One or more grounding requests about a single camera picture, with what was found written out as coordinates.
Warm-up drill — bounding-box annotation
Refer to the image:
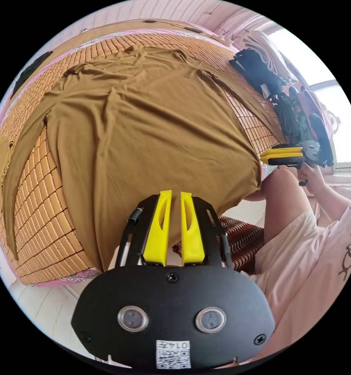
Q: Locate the bed with woven mat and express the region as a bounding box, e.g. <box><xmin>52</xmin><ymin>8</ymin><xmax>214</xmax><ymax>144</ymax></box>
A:
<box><xmin>0</xmin><ymin>18</ymin><xmax>285</xmax><ymax>287</ymax></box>

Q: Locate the pile of clothes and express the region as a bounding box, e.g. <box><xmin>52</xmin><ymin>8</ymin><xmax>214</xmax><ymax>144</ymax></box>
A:
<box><xmin>228</xmin><ymin>29</ymin><xmax>335</xmax><ymax>142</ymax></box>

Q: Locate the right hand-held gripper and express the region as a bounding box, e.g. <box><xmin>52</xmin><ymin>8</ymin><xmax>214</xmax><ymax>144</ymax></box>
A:
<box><xmin>260</xmin><ymin>112</ymin><xmax>336</xmax><ymax>187</ymax></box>

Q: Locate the dark red wavy patterned cloth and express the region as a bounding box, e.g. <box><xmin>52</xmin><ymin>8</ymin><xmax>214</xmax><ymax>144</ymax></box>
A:
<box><xmin>172</xmin><ymin>216</ymin><xmax>265</xmax><ymax>275</ymax></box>

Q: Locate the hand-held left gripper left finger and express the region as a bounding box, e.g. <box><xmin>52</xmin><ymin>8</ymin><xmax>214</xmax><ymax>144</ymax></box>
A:
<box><xmin>143</xmin><ymin>190</ymin><xmax>173</xmax><ymax>266</ymax></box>

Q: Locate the person's right forearm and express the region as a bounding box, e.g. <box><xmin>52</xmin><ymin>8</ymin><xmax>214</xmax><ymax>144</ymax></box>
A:
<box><xmin>311</xmin><ymin>181</ymin><xmax>351</xmax><ymax>225</ymax></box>

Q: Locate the folded brown garment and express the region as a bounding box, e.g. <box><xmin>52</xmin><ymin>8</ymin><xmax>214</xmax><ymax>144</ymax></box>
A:
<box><xmin>0</xmin><ymin>137</ymin><xmax>15</xmax><ymax>212</ymax></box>

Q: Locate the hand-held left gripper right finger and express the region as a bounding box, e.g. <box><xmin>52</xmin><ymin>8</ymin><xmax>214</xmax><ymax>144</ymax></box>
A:
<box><xmin>180</xmin><ymin>191</ymin><xmax>206</xmax><ymax>267</ymax></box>

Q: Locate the person's right hand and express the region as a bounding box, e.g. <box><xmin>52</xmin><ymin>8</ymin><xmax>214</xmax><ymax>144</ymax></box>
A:
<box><xmin>297</xmin><ymin>162</ymin><xmax>333</xmax><ymax>196</ymax></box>

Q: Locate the brown long sleeve shirt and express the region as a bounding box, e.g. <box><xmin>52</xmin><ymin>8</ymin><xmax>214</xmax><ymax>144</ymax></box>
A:
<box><xmin>1</xmin><ymin>45</ymin><xmax>282</xmax><ymax>272</ymax></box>

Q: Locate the person's body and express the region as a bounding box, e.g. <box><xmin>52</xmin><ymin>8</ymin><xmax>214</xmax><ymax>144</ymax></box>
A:
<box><xmin>245</xmin><ymin>167</ymin><xmax>351</xmax><ymax>363</ymax></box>

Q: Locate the window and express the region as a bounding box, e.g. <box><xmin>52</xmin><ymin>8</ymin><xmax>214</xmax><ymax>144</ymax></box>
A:
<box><xmin>269</xmin><ymin>27</ymin><xmax>351</xmax><ymax>176</ymax></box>

